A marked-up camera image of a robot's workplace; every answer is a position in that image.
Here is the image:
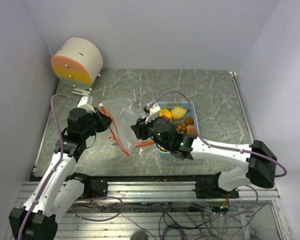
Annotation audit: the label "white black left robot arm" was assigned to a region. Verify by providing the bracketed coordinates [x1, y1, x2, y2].
[8, 108, 112, 240]

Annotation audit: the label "tan mushroom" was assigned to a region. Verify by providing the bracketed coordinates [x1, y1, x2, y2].
[186, 125, 198, 136]

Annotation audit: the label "brown longan bunch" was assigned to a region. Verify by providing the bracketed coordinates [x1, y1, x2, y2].
[175, 121, 188, 134]

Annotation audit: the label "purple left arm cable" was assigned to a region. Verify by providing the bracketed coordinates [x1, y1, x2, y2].
[16, 94, 80, 240]

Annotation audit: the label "yellow lemon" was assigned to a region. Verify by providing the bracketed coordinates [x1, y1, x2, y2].
[170, 106, 187, 121]

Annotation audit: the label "white corner clip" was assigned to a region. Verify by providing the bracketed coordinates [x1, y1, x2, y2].
[229, 71, 237, 78]

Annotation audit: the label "brown round fruit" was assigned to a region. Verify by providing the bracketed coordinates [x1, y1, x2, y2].
[183, 116, 194, 126]

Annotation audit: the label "light blue plastic basket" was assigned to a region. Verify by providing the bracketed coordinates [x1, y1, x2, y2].
[157, 101, 197, 160]

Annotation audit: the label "yellow bell pepper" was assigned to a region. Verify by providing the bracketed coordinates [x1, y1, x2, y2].
[159, 109, 173, 123]

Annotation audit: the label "purple floor cable loop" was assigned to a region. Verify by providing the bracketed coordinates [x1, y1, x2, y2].
[72, 196, 125, 222]

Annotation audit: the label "cream cylindrical drawer box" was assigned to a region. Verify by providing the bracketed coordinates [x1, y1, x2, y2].
[50, 37, 104, 90]

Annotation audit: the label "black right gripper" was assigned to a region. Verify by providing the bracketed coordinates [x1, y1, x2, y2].
[130, 113, 170, 151]

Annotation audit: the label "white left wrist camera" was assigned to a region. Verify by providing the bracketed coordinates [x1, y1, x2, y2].
[77, 95, 95, 114]

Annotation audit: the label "clear orange zip top bag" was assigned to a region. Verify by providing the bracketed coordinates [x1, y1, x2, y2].
[98, 98, 154, 156]

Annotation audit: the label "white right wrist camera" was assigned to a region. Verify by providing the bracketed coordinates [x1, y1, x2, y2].
[144, 103, 161, 124]

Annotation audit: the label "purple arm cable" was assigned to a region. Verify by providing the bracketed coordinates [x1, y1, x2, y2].
[16, 94, 80, 240]
[147, 90, 288, 178]

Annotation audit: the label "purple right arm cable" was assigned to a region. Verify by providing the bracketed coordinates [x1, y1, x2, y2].
[147, 90, 288, 178]

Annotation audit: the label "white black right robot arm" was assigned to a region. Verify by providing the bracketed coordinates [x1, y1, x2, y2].
[130, 117, 277, 198]

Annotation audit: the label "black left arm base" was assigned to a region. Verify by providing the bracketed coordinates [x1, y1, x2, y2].
[72, 172, 108, 199]

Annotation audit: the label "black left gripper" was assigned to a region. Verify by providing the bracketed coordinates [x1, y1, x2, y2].
[81, 106, 113, 139]

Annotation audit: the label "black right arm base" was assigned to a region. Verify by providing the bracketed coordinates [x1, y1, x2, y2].
[193, 172, 239, 199]

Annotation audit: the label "aluminium rail frame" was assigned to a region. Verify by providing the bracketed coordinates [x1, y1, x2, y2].
[17, 181, 281, 240]

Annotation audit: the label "small white metal bracket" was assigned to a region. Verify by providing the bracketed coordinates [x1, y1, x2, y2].
[72, 88, 91, 96]

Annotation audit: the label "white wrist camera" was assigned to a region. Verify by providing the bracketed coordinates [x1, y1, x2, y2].
[77, 95, 95, 114]
[144, 103, 161, 124]

